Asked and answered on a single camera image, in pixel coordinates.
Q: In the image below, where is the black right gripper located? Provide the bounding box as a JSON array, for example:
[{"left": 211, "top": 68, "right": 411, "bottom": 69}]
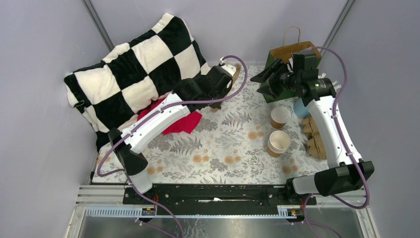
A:
[{"left": 249, "top": 58, "right": 301, "bottom": 100}]

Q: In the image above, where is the green paper bag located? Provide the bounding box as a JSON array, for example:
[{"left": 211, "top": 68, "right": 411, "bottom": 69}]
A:
[{"left": 263, "top": 25, "right": 315, "bottom": 103}]

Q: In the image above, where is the brown paper coffee cup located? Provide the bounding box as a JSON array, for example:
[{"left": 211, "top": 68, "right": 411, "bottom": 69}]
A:
[{"left": 270, "top": 106, "right": 291, "bottom": 129}]

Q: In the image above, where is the brown pulp cup carrier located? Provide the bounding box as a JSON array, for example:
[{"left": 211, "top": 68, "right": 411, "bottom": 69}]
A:
[{"left": 222, "top": 63, "right": 241, "bottom": 92}]

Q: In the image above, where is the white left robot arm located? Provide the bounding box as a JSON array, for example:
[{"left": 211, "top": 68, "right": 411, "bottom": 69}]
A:
[{"left": 108, "top": 64, "right": 239, "bottom": 204}]

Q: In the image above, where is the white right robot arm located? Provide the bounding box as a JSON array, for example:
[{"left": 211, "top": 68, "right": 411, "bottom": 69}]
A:
[{"left": 251, "top": 51, "right": 374, "bottom": 204}]

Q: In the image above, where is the blue cup of straws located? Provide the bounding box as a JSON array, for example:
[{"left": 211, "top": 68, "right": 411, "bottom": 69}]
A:
[{"left": 293, "top": 80, "right": 342, "bottom": 119}]

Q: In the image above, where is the red cloth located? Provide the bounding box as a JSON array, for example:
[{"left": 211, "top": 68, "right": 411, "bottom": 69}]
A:
[{"left": 137, "top": 99, "right": 202, "bottom": 135}]

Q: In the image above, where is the floral patterned table mat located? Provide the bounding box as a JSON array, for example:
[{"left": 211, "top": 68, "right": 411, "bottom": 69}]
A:
[{"left": 92, "top": 64, "right": 332, "bottom": 185}]

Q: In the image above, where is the stack of brown paper cups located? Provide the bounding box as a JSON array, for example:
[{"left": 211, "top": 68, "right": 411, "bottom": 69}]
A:
[{"left": 267, "top": 130, "right": 292, "bottom": 158}]

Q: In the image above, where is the black white checkered pillow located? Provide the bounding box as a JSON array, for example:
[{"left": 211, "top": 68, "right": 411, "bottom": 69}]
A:
[{"left": 64, "top": 13, "right": 210, "bottom": 149}]

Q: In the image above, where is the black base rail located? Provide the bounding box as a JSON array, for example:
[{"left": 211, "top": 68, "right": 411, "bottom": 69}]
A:
[{"left": 123, "top": 183, "right": 306, "bottom": 216}]

